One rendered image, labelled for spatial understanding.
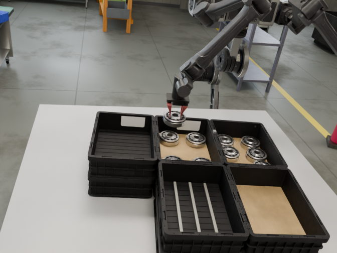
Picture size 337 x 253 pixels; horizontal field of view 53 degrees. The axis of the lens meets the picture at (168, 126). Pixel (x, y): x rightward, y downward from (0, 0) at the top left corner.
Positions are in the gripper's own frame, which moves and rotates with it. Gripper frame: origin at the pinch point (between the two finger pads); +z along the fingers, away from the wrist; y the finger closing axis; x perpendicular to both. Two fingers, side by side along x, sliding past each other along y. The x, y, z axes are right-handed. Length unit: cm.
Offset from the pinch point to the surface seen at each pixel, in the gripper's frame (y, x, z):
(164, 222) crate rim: -6, -56, 10
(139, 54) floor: -15, 369, 121
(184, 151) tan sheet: 7.6, 0.4, 22.2
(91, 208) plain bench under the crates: -35, -29, 33
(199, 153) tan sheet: 15.0, -0.5, 22.3
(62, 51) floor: -128, 346, 118
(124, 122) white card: -23.8, 16.5, 17.2
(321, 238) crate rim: 49, -60, 10
